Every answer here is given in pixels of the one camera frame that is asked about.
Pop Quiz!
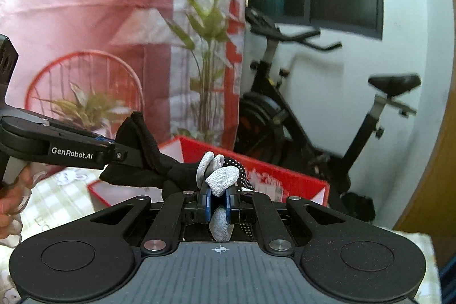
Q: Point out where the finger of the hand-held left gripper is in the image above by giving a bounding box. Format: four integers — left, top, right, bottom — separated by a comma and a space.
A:
95, 135, 144, 170

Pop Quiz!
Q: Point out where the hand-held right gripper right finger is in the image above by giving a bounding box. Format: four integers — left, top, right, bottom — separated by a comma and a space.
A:
224, 189, 349, 255

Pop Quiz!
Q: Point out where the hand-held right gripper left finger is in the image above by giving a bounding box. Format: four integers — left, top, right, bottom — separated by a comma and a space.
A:
91, 189, 213, 256

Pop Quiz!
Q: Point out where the black knit sock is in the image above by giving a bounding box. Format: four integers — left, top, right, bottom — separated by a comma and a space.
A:
99, 111, 201, 202

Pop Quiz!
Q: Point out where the grey dotted sock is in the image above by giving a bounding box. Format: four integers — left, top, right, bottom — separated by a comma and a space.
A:
194, 152, 258, 242

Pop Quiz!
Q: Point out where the red strawberry print box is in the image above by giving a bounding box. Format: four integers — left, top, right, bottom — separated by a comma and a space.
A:
87, 135, 330, 216

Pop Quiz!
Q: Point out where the person's left hand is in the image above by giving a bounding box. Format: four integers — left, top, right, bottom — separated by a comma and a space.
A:
0, 165, 37, 248

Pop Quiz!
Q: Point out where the black exercise bike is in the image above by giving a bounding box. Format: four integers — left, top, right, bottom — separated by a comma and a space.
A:
234, 7, 422, 223

